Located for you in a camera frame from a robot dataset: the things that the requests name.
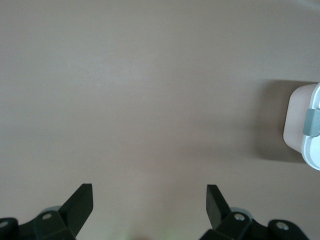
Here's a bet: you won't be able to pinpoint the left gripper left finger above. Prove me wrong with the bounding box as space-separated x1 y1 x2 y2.
33 183 95 240

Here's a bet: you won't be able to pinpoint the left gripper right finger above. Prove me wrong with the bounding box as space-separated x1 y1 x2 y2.
199 184 257 240

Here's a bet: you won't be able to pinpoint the white box lid grey clips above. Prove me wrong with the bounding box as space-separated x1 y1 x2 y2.
301 82 320 171

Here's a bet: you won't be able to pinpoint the translucent pink storage box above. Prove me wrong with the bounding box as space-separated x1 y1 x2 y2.
282 84 316 154

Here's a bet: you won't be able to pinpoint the brown table mat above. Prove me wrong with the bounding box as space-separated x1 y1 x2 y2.
0 0 320 240

